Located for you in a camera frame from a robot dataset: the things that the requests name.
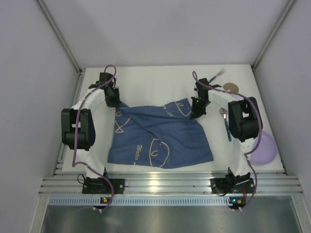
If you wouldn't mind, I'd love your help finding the blue cloth placemat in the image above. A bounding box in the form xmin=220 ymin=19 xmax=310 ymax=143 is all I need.
xmin=107 ymin=99 xmax=213 ymax=169

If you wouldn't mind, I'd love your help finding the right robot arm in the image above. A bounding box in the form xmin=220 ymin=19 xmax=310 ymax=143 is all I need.
xmin=190 ymin=79 xmax=262 ymax=177

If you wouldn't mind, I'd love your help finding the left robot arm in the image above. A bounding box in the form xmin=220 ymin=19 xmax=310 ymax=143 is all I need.
xmin=61 ymin=71 xmax=121 ymax=179

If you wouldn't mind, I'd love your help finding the beige cup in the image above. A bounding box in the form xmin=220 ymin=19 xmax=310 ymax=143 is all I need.
xmin=223 ymin=83 xmax=239 ymax=93

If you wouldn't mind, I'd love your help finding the purple plate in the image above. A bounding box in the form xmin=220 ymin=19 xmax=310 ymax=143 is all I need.
xmin=249 ymin=131 xmax=278 ymax=165

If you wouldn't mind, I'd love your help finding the spoon with green handle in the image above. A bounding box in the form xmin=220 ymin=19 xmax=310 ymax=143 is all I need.
xmin=219 ymin=108 xmax=232 ymax=142

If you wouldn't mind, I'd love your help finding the fork with green handle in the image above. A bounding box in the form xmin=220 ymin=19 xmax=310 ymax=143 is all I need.
xmin=208 ymin=69 xmax=225 ymax=83

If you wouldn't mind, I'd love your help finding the aluminium rail frame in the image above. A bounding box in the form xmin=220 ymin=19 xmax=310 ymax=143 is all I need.
xmin=39 ymin=172 xmax=303 ymax=196

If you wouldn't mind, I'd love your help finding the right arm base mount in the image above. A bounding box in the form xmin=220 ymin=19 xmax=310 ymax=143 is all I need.
xmin=210 ymin=168 xmax=255 ymax=196

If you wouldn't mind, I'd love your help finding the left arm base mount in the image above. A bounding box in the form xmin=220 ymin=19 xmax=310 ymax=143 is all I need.
xmin=82 ymin=177 xmax=125 ymax=194

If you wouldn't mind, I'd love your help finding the perforated cable duct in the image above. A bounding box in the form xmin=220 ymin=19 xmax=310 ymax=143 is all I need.
xmin=49 ymin=196 xmax=245 ymax=206

